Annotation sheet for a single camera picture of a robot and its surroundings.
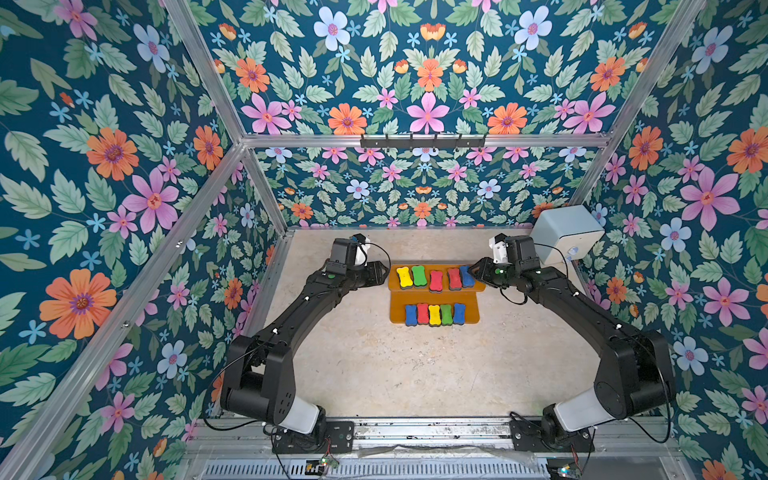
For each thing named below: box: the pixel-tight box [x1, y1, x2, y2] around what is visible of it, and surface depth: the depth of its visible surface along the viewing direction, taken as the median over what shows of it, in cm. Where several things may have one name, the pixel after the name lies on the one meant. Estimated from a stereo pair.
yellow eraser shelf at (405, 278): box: [396, 266, 413, 288], surface depth 88 cm
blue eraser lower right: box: [453, 303, 466, 325], surface depth 97 cm
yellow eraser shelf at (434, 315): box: [428, 305, 442, 326], surface depth 95 cm
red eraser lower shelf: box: [417, 303, 429, 324], surface depth 95 cm
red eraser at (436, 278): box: [429, 270, 443, 291], surface depth 87 cm
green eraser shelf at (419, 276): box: [412, 265, 427, 286], surface depth 88 cm
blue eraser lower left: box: [405, 304, 418, 327], surface depth 95 cm
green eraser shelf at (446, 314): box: [440, 304, 453, 325], surface depth 95 cm
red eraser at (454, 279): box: [447, 267, 462, 291], surface depth 88 cm
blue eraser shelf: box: [460, 265, 475, 288], surface depth 88 cm
